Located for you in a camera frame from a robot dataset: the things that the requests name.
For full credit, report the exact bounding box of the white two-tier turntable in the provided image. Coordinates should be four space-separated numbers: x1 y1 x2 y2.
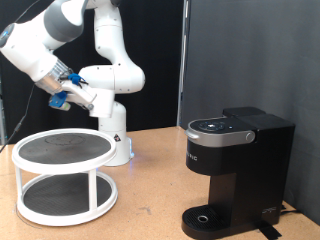
11 127 120 227

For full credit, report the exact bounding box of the grey metal pole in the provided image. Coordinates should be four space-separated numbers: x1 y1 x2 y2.
175 0 192 128

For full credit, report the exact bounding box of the grey metal post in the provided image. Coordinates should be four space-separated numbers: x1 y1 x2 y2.
0 75 7 146

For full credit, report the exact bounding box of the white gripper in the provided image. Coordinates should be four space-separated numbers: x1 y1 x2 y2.
59 79 98 112

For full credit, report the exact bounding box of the black curtain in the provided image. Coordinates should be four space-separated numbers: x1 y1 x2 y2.
0 0 185 145

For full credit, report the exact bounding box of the black tape strip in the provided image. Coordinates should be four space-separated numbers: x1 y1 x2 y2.
255 220 283 240

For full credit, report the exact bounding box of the blue cable clip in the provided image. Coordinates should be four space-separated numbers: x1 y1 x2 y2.
67 72 89 86

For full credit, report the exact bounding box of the black Keurig coffee machine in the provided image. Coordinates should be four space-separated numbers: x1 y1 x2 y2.
181 106 296 240

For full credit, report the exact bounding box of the black machine power cord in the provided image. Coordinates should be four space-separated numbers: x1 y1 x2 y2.
279 203 303 216

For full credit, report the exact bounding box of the wrist camera on blue mount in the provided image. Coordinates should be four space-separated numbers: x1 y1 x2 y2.
48 91 72 112

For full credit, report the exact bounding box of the grey partition panel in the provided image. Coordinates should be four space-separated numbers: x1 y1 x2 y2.
180 0 320 226

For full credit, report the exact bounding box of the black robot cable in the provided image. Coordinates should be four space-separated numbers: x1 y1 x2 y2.
0 83 36 155

